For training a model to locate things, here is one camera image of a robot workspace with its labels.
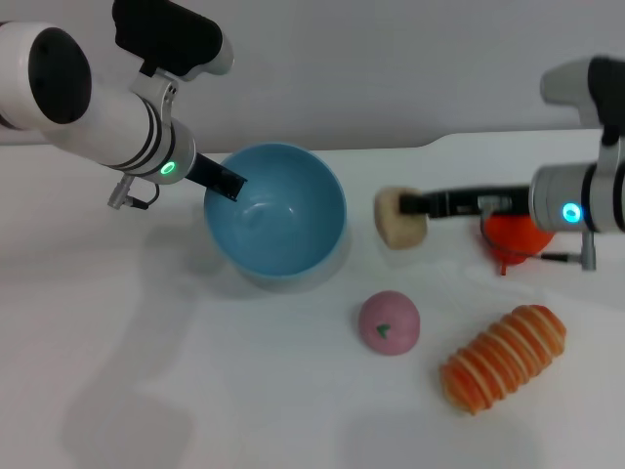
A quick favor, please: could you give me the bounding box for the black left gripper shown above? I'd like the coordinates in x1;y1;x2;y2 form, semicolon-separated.
187;152;249;202

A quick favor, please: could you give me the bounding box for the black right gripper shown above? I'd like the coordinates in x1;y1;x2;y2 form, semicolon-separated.
398;184;534;220

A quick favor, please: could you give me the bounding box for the beige egg yolk pastry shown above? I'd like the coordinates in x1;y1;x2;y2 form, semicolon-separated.
374;186;430;251

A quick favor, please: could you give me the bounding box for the blue plastic bowl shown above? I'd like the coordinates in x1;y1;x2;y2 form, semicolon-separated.
203;142;349;290

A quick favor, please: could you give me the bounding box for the red toy pear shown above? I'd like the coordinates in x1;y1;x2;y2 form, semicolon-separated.
480;209;557;277

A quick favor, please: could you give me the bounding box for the pink bun with green leaf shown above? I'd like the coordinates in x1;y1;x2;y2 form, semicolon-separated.
357;290;422;357

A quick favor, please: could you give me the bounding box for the orange striped bread loaf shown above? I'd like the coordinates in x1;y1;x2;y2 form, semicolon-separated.
438;305;569;415

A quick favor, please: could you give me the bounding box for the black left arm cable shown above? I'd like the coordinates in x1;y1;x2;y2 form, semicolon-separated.
106;174;160;212

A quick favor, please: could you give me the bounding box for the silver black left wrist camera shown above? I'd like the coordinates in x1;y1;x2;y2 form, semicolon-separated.
111;0;235;83

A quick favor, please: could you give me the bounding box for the grey right arm cable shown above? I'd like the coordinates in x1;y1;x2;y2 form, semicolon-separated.
479;203;598;271

